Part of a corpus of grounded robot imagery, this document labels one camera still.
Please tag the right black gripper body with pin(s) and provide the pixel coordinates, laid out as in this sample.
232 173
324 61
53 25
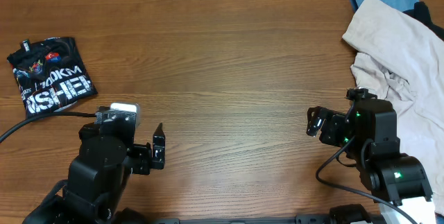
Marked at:
335 132

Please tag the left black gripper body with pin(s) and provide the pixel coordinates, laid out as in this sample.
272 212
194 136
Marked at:
139 158

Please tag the black orange-patterned jersey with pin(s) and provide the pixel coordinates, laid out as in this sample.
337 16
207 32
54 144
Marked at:
50 75

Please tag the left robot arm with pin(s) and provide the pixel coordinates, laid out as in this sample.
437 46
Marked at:
97 177

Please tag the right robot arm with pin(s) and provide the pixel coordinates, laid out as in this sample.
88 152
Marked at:
367 134

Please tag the cream white shirt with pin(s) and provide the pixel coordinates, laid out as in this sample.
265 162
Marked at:
401 60

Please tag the dark navy garment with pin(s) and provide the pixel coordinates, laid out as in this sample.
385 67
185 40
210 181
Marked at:
421 13

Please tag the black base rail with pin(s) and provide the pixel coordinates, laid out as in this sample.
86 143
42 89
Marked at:
239 220

